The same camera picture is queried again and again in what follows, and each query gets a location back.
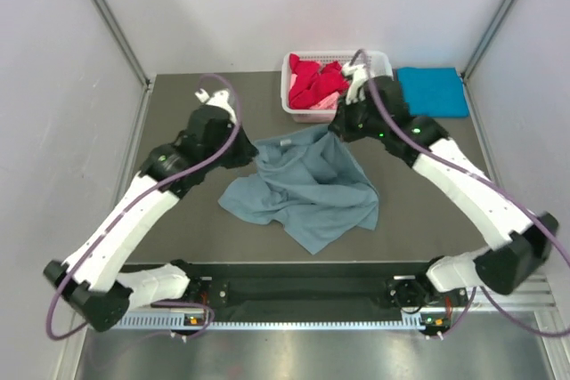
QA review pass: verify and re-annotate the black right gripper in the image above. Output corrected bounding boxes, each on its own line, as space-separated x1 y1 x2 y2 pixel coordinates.
329 92 387 144

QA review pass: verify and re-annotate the grey-blue t-shirt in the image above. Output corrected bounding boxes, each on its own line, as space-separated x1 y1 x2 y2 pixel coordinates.
218 124 379 255

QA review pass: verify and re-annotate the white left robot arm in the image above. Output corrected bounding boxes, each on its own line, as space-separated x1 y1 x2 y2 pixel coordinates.
44 93 257 332

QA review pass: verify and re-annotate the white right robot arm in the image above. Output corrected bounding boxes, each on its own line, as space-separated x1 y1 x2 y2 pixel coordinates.
329 76 558 305

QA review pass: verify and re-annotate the pink t-shirt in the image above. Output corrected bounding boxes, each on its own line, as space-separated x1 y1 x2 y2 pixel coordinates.
289 74 339 110

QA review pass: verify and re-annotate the red t-shirt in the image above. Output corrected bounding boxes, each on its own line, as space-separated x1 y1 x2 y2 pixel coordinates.
289 53 349 99

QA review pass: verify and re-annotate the white plastic laundry basket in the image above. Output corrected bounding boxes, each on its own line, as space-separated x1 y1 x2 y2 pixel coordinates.
281 51 394 123

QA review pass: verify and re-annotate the folded turquoise t-shirt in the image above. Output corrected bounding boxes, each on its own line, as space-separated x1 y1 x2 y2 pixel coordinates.
396 67 469 118

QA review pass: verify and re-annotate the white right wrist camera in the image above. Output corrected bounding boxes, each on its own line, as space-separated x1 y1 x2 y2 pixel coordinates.
341 62 369 105

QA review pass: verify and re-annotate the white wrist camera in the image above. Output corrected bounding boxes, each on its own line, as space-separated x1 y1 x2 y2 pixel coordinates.
194 88 237 124
341 62 369 105

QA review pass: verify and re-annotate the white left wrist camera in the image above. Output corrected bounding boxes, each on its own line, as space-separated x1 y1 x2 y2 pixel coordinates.
194 88 237 124

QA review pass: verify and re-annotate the right aluminium corner post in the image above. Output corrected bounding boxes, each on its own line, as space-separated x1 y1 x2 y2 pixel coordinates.
460 0 546 81

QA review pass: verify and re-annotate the aluminium corner post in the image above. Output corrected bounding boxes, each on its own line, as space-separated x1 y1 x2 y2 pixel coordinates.
65 0 151 87
460 0 546 81

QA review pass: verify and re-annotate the left aluminium corner post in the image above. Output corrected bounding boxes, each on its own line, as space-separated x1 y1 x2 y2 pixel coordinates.
65 0 151 87

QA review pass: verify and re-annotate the grey slotted cable duct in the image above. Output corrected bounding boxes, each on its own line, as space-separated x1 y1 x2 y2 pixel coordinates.
112 311 451 331

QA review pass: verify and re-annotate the aluminium front frame rail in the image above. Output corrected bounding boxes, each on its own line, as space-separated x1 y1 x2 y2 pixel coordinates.
119 274 555 311

